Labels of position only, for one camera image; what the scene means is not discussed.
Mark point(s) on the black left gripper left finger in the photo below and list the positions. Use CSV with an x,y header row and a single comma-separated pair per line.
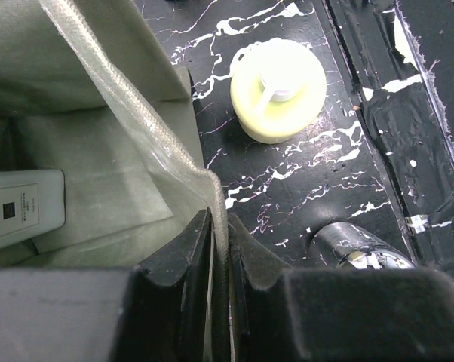
x,y
166,303

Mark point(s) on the small silver cap bottle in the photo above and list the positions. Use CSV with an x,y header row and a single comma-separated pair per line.
x,y
346,245

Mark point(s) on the green canvas bag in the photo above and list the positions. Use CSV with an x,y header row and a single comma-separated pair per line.
x,y
91,107

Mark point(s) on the yellow round pump bottle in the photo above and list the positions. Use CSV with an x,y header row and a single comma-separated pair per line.
x,y
278,88

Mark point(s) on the white rectangular bottle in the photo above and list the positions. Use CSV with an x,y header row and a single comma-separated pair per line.
x,y
32,202

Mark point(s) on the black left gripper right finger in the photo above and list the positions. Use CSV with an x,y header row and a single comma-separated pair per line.
x,y
285,313

